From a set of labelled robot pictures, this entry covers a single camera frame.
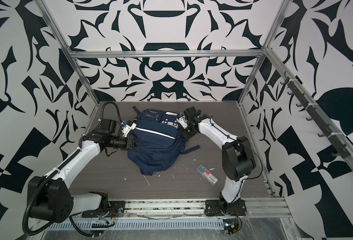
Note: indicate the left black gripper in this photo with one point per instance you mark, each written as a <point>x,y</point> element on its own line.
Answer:
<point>129,144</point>

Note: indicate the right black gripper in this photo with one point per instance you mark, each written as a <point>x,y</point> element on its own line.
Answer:
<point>188,135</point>

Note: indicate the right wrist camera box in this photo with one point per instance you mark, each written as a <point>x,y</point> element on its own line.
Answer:
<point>182,120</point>

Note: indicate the wall hook rack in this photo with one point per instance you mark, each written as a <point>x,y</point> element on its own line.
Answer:
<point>317,115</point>

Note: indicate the green circuit board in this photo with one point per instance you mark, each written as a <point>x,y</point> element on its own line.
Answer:
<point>232,227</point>

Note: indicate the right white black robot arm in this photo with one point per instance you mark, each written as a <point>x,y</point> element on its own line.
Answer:
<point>238,160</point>

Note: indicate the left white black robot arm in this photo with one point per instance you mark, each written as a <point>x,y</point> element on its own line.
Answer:
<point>49,198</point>

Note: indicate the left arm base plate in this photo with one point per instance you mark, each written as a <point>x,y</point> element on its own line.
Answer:
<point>111,210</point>

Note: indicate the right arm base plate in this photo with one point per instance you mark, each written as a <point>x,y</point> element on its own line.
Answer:
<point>222,208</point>

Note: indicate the aluminium cage frame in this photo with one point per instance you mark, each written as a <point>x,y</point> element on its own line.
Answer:
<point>333,85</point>

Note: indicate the white slotted cable duct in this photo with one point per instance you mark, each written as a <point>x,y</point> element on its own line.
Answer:
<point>160,224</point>

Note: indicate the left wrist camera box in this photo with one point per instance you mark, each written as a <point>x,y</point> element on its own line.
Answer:
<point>127,128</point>

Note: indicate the navy blue student backpack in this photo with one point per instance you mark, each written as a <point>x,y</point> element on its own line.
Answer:
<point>157,141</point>

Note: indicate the aluminium front rail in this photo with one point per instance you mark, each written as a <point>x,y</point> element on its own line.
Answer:
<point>194,208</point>

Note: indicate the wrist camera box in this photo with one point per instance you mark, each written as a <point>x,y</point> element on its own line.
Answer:
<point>127,128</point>
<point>182,120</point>

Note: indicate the clear plastic eraser case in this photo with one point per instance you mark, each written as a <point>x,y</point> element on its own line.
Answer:
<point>207,174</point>

